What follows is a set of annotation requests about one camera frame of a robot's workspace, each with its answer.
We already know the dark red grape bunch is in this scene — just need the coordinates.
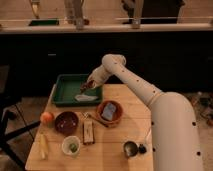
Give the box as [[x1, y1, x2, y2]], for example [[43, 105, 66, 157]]
[[80, 81, 93, 93]]

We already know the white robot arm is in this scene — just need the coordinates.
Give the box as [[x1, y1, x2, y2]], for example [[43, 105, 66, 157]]
[[87, 54, 204, 171]]

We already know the white cloth in tray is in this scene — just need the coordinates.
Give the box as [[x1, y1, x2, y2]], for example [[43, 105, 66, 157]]
[[75, 94, 98, 102]]

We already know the green plastic tray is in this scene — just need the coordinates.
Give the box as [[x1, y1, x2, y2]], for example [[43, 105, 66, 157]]
[[51, 74, 102, 107]]

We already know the blue sponge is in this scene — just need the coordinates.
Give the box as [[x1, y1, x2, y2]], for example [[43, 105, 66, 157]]
[[101, 102, 116, 121]]

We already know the orange terracotta bowl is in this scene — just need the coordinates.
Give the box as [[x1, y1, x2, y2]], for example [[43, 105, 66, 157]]
[[96, 100, 123, 125]]

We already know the brown rectangular block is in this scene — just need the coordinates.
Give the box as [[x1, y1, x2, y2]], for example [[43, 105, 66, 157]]
[[83, 120, 95, 145]]

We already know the dark brown bowl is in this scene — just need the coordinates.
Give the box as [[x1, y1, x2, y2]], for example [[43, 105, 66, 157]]
[[54, 111, 79, 136]]

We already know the red orange apple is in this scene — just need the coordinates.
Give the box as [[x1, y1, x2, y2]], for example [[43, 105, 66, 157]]
[[40, 112, 54, 125]]

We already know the white cup with greens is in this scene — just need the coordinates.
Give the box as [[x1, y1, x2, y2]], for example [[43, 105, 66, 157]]
[[61, 136, 81, 157]]

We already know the small metal cup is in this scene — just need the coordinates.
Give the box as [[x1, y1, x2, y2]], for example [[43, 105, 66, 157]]
[[123, 141, 138, 158]]

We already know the yellow banana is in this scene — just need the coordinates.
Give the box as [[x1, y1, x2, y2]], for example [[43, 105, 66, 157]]
[[40, 134, 49, 159]]

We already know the green item on counter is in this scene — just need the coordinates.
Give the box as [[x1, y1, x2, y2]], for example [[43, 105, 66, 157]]
[[28, 19, 59, 26]]

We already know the wooden handled spoon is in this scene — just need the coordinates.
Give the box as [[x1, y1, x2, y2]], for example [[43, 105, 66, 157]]
[[83, 112, 108, 127]]

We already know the white handled black brush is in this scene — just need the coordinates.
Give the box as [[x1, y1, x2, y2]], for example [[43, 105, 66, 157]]
[[138, 131, 151, 154]]

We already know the black chair frame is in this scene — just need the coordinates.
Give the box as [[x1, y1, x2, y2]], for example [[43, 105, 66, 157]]
[[0, 64, 42, 169]]

